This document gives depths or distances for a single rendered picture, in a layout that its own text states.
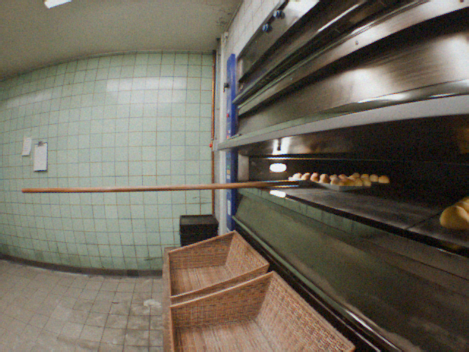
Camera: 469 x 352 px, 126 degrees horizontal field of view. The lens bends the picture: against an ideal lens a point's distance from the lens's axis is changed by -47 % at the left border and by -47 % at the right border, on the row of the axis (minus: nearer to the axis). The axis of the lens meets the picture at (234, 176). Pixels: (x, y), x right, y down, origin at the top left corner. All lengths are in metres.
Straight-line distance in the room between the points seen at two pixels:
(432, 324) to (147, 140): 2.44
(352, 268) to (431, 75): 0.51
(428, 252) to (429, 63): 0.37
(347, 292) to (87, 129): 2.54
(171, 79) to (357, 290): 2.40
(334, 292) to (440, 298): 0.34
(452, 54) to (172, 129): 2.31
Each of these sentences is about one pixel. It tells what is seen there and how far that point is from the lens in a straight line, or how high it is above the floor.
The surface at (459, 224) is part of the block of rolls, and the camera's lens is 0.62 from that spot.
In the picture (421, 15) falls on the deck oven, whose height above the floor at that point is 1.65.
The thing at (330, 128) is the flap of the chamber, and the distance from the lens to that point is 0.44.
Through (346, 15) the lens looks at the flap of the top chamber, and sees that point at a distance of 0.64.
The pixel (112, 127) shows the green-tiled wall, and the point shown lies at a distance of 2.47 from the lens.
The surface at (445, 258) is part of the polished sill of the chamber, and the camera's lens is 0.48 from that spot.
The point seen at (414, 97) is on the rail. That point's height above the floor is 1.42.
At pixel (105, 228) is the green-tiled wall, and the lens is 2.59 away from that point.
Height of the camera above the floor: 1.33
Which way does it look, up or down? 4 degrees down
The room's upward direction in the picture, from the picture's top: straight up
